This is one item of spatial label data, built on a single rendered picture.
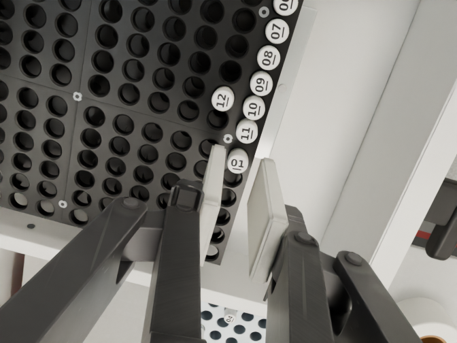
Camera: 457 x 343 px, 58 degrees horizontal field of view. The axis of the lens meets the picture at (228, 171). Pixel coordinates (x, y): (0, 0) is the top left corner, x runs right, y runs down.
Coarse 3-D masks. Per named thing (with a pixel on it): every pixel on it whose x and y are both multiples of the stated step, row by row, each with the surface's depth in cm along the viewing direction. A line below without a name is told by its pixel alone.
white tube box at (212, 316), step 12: (204, 312) 44; (216, 312) 42; (240, 312) 42; (204, 324) 43; (216, 324) 43; (228, 324) 43; (240, 324) 43; (252, 324) 43; (264, 324) 43; (204, 336) 44; (216, 336) 44; (228, 336) 43; (240, 336) 43; (252, 336) 44; (264, 336) 43
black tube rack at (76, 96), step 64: (0, 0) 26; (64, 0) 23; (128, 0) 22; (192, 0) 22; (256, 0) 25; (0, 64) 25; (64, 64) 24; (128, 64) 26; (192, 64) 26; (0, 128) 29; (64, 128) 25; (128, 128) 29; (192, 128) 25; (0, 192) 27; (64, 192) 27; (128, 192) 26
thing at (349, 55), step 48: (336, 0) 28; (384, 0) 27; (336, 48) 29; (384, 48) 28; (336, 96) 30; (288, 144) 31; (336, 144) 31; (288, 192) 33; (336, 192) 32; (0, 240) 29; (48, 240) 30; (240, 240) 35; (240, 288) 31
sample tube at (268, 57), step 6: (264, 48) 22; (270, 48) 22; (276, 48) 22; (258, 54) 22; (264, 54) 22; (270, 54) 22; (276, 54) 22; (258, 60) 22; (264, 60) 22; (270, 60) 22; (276, 60) 22; (264, 66) 22; (270, 66) 22; (276, 66) 22
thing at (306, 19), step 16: (304, 16) 27; (304, 32) 27; (288, 48) 28; (304, 48) 28; (288, 64) 28; (288, 80) 28; (288, 96) 29; (272, 112) 29; (272, 128) 30; (272, 144) 30
